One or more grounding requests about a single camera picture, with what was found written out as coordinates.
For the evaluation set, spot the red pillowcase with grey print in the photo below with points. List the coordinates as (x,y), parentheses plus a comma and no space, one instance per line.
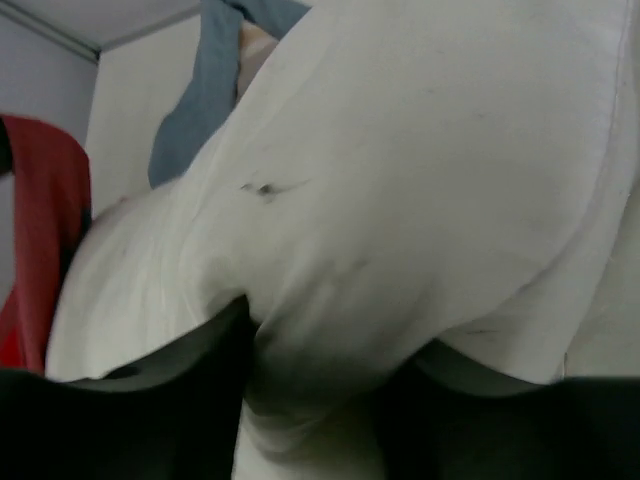
(52,214)

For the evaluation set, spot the beige grey pillowcase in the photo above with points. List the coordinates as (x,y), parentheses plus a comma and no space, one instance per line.
(255,46)

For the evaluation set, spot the blue grey pillowcase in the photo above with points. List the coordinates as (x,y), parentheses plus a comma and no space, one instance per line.
(210,96)

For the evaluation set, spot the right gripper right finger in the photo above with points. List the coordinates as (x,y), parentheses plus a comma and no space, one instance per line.
(446,416)

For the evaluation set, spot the left aluminium corner post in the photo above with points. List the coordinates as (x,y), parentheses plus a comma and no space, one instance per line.
(89,27)

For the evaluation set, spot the white bare pillow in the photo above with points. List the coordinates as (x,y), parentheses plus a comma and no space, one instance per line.
(607,342)

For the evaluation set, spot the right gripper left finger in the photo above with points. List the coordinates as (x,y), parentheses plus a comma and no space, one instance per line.
(172,414)

